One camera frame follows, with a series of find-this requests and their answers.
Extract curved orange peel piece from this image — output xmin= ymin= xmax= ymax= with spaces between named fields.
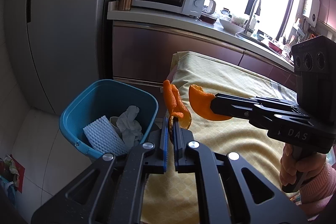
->
xmin=189 ymin=84 xmax=232 ymax=121

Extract long orange peel strip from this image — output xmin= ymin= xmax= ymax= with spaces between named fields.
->
xmin=163 ymin=80 xmax=192 ymax=136

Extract pink sleeved right forearm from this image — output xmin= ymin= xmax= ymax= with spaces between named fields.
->
xmin=290 ymin=160 xmax=335 ymax=219

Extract chrome kitchen faucet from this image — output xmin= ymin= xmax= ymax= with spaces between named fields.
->
xmin=243 ymin=0 xmax=261 ymax=34

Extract blue plastic trash bin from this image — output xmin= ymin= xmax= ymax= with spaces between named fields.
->
xmin=59 ymin=79 xmax=158 ymax=161

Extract brown kitchen base cabinets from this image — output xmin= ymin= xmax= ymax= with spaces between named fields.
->
xmin=112 ymin=20 xmax=297 ymax=117

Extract right hand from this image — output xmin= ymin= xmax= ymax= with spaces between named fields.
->
xmin=279 ymin=144 xmax=326 ymax=186

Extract white foam fruit net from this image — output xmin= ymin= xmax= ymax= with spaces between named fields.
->
xmin=83 ymin=116 xmax=129 ymax=156

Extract yellow checkered tablecloth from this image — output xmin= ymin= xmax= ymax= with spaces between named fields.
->
xmin=141 ymin=51 xmax=284 ymax=223

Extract crumpled white tissue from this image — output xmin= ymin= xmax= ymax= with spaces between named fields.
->
xmin=116 ymin=106 xmax=143 ymax=149

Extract white countertop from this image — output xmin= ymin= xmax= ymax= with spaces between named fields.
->
xmin=107 ymin=1 xmax=294 ymax=73

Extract white ceramic bowl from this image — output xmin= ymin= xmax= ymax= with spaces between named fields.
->
xmin=219 ymin=19 xmax=244 ymax=35

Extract dark red dish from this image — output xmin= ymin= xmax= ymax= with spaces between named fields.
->
xmin=199 ymin=13 xmax=218 ymax=25

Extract white electric kettle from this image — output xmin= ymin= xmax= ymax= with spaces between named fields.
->
xmin=202 ymin=0 xmax=217 ymax=15

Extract grey refrigerator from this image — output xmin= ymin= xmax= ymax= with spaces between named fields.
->
xmin=4 ymin=0 xmax=113 ymax=114

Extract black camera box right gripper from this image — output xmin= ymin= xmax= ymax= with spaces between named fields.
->
xmin=291 ymin=35 xmax=335 ymax=122

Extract white wall water heater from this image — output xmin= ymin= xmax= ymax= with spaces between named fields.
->
xmin=302 ymin=0 xmax=320 ymax=27

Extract pink upper wall cabinet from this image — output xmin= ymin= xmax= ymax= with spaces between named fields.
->
xmin=318 ymin=0 xmax=336 ymax=29

